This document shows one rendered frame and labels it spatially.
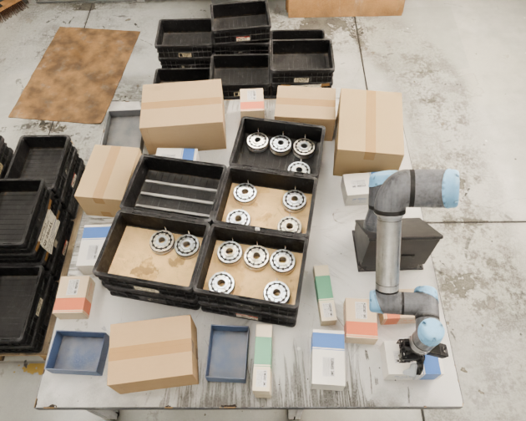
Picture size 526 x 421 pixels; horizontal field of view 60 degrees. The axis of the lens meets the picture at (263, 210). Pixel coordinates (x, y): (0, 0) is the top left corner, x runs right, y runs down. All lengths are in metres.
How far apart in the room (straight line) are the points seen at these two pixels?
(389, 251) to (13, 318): 1.96
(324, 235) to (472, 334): 1.13
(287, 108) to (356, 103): 0.34
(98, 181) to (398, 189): 1.35
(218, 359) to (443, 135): 2.38
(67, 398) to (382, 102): 1.88
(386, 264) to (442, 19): 3.35
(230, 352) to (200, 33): 2.46
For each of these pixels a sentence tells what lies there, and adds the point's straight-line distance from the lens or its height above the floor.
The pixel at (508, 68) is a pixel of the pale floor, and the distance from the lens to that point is 4.28.
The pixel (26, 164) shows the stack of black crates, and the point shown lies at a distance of 3.10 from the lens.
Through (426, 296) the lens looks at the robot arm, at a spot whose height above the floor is 1.11.
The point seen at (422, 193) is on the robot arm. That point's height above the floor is 1.41.
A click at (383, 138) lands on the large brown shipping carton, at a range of 2.20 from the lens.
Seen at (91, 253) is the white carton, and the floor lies 0.79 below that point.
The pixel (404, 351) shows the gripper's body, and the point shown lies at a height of 0.92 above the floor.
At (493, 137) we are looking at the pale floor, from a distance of 3.69.
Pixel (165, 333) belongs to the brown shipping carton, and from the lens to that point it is 1.78.
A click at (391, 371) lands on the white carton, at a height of 0.81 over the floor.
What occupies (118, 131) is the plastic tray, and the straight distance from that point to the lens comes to 2.58.
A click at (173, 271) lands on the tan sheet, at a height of 0.83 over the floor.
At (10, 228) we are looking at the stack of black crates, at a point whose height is 0.49.
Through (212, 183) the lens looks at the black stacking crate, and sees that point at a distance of 2.10.
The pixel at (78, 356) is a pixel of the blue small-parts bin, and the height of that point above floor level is 0.70.
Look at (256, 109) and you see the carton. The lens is 2.35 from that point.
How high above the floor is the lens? 2.51
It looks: 58 degrees down
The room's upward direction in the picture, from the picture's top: 2 degrees counter-clockwise
